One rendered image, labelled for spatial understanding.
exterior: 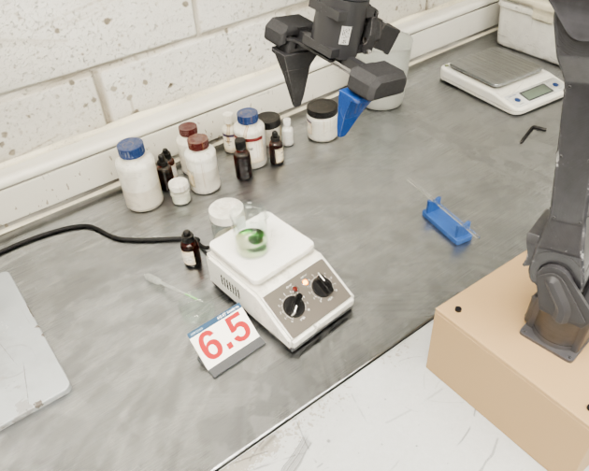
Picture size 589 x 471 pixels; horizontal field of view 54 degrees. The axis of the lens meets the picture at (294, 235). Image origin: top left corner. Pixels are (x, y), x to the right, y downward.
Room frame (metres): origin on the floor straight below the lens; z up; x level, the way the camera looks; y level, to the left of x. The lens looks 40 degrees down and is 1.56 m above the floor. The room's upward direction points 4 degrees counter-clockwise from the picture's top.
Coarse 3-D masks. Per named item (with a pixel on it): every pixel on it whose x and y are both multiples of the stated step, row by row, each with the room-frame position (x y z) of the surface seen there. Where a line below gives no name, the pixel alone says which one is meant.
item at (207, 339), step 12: (240, 312) 0.57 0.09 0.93; (216, 324) 0.55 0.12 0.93; (228, 324) 0.55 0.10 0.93; (240, 324) 0.55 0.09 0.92; (204, 336) 0.53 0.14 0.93; (216, 336) 0.53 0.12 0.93; (228, 336) 0.54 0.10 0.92; (240, 336) 0.54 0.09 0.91; (204, 348) 0.52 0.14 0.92; (216, 348) 0.52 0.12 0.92; (228, 348) 0.52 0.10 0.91
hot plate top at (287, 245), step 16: (272, 224) 0.70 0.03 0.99; (288, 224) 0.70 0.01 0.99; (224, 240) 0.67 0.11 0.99; (272, 240) 0.66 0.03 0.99; (288, 240) 0.66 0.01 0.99; (304, 240) 0.66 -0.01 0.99; (224, 256) 0.63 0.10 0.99; (272, 256) 0.63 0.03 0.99; (288, 256) 0.62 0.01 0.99; (240, 272) 0.60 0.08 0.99; (256, 272) 0.59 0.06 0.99; (272, 272) 0.59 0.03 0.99
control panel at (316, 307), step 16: (304, 272) 0.61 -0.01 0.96; (320, 272) 0.62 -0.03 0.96; (288, 288) 0.58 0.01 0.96; (304, 288) 0.59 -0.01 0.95; (336, 288) 0.60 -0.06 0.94; (272, 304) 0.56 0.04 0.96; (320, 304) 0.57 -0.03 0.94; (336, 304) 0.57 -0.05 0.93; (288, 320) 0.54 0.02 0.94; (304, 320) 0.54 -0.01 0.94
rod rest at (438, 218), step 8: (432, 208) 0.80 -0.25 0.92; (440, 208) 0.81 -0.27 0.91; (424, 216) 0.80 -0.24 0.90; (432, 216) 0.79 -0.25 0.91; (440, 216) 0.79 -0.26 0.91; (448, 216) 0.79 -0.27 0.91; (440, 224) 0.77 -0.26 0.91; (448, 224) 0.76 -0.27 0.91; (456, 224) 0.76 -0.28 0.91; (448, 232) 0.75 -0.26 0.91; (456, 232) 0.73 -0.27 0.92; (464, 232) 0.73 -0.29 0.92; (456, 240) 0.72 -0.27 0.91; (464, 240) 0.73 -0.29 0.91
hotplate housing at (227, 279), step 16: (208, 256) 0.66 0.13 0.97; (304, 256) 0.64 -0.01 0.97; (320, 256) 0.64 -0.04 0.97; (224, 272) 0.62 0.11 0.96; (288, 272) 0.61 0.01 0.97; (224, 288) 0.63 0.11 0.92; (240, 288) 0.59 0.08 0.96; (256, 288) 0.58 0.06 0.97; (272, 288) 0.58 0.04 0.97; (240, 304) 0.60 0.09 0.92; (256, 304) 0.57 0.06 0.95; (352, 304) 0.59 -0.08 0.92; (256, 320) 0.58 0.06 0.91; (272, 320) 0.54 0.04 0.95; (320, 320) 0.55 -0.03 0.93; (288, 336) 0.52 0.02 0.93; (304, 336) 0.52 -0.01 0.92
